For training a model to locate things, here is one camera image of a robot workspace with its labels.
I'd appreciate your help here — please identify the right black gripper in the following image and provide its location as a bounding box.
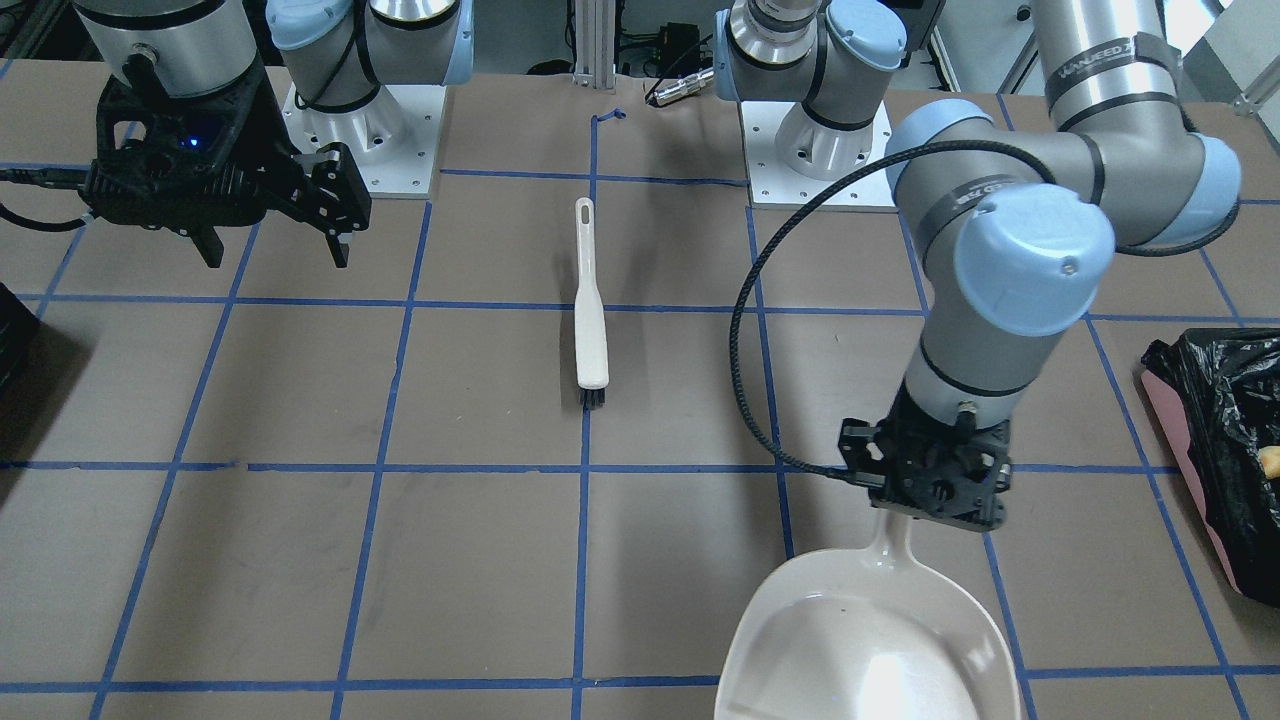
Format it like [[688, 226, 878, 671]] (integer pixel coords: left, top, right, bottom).
[[82, 72, 372, 269]]

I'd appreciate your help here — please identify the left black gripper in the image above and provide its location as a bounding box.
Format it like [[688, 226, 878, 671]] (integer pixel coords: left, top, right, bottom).
[[838, 389, 1012, 532]]

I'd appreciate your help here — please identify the white plastic dustpan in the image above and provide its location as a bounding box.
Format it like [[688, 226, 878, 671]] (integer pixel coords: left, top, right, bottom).
[[713, 511, 1027, 719]]

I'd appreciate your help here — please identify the white hand brush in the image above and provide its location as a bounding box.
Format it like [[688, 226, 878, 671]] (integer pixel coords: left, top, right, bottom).
[[573, 197, 611, 409]]

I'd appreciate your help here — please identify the pale curved bread piece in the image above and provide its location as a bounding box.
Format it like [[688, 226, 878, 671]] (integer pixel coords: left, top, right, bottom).
[[1257, 445, 1280, 480]]

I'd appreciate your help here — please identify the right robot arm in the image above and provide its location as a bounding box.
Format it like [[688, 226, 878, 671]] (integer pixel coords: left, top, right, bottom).
[[73, 1, 475, 268]]

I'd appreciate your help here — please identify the black bin far side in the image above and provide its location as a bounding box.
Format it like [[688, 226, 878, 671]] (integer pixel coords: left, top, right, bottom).
[[1, 283, 40, 395]]

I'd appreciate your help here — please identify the black bag pink bin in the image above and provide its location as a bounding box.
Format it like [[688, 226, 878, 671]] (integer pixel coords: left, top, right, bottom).
[[1140, 328, 1279, 607]]

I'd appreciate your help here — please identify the black power adapter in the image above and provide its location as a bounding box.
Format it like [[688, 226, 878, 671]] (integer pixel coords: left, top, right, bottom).
[[654, 22, 701, 76]]

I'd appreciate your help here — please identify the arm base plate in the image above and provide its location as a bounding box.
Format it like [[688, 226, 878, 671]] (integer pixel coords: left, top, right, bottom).
[[739, 101, 892, 210], [283, 85, 448, 199]]

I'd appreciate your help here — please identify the black braided cable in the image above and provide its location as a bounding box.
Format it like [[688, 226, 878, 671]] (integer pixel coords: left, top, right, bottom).
[[730, 140, 1061, 480]]

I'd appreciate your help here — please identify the silver cable connector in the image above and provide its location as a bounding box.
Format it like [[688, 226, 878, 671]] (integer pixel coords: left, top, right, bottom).
[[644, 67, 716, 109]]

